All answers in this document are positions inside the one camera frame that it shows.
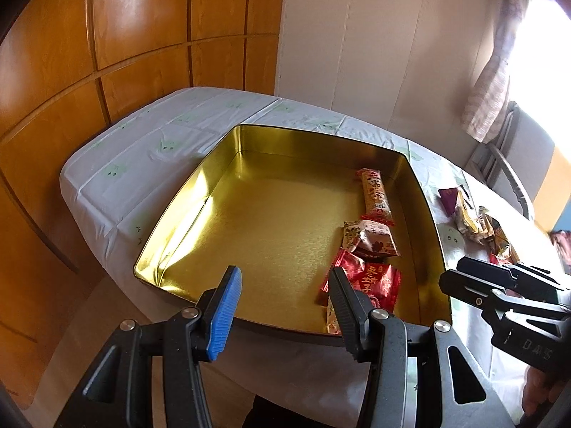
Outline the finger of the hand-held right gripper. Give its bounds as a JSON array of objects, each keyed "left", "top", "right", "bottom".
[
  {"left": 438, "top": 269, "right": 571, "bottom": 315},
  {"left": 455, "top": 256, "right": 568, "bottom": 290}
]

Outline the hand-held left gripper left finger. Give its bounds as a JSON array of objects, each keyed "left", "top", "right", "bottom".
[{"left": 54, "top": 265, "right": 244, "bottom": 428}]

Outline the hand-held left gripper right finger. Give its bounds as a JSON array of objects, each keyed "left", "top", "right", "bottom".
[{"left": 328, "top": 266, "right": 514, "bottom": 428}]

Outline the pink and white snack packet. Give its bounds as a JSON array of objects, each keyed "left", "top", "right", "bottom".
[{"left": 324, "top": 298, "right": 345, "bottom": 336}]

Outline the brown and yellow snack packet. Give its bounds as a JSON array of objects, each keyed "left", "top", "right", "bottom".
[{"left": 489, "top": 220, "right": 521, "bottom": 262}]

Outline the red foil snack packet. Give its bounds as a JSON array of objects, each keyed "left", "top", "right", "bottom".
[{"left": 317, "top": 249, "right": 403, "bottom": 314}]

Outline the yellow and orange snack packet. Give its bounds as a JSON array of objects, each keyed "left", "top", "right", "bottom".
[{"left": 452, "top": 198, "right": 485, "bottom": 238}]

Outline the purple snack packet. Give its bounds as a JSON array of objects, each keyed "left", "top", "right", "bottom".
[{"left": 438, "top": 187, "right": 467, "bottom": 215}]

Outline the gold tin box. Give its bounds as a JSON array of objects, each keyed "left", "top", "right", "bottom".
[{"left": 133, "top": 124, "right": 453, "bottom": 335}]

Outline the person's right hand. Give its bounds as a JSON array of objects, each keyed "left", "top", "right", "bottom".
[{"left": 521, "top": 366, "right": 565, "bottom": 419}]

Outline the beige and red snack packet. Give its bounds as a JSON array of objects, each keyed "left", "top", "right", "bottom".
[{"left": 342, "top": 219, "right": 401, "bottom": 260}]

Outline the colourful cloth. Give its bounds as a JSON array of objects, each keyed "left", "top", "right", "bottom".
[{"left": 550, "top": 229, "right": 571, "bottom": 274}]

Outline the long orange snack bar packet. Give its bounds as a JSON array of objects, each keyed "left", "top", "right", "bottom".
[{"left": 355, "top": 168, "right": 396, "bottom": 226}]

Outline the grey metal chair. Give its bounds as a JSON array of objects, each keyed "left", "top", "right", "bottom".
[{"left": 464, "top": 102, "right": 559, "bottom": 233}]

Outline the patterned curtain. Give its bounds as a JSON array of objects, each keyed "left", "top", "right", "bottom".
[{"left": 461, "top": 0, "right": 532, "bottom": 144}]

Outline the white printed tablecloth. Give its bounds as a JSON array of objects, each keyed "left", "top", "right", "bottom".
[{"left": 59, "top": 86, "right": 568, "bottom": 416}]

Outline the wooden wardrobe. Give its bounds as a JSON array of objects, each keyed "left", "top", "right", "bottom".
[{"left": 0, "top": 0, "right": 287, "bottom": 411}]

